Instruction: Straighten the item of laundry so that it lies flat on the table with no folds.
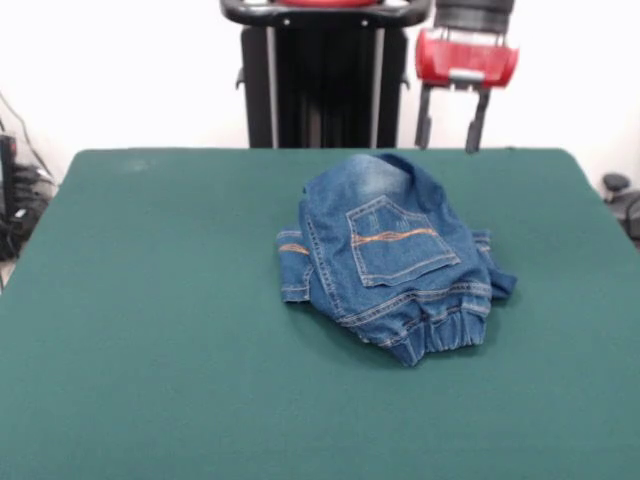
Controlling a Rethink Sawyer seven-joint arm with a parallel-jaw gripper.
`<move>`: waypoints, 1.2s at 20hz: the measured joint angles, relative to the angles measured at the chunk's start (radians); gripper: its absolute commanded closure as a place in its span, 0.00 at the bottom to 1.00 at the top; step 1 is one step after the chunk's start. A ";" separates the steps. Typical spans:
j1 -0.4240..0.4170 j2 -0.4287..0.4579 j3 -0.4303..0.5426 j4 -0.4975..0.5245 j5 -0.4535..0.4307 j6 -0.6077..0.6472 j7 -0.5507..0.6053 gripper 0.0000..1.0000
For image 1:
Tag black robot pedestal stand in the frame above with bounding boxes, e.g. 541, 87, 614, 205
219, 0, 434, 150

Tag blue denim jeans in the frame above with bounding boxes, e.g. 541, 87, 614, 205
274, 152, 519, 370

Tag dark green table cloth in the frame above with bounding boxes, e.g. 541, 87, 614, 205
0, 147, 640, 480

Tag black cable bundle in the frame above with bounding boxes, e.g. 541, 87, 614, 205
0, 162, 55, 261

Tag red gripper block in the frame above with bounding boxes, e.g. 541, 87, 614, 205
415, 27, 520, 154

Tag black chair base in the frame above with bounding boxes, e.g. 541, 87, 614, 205
602, 172, 640, 249

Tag black electronics box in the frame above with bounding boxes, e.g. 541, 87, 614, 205
0, 133, 19, 217

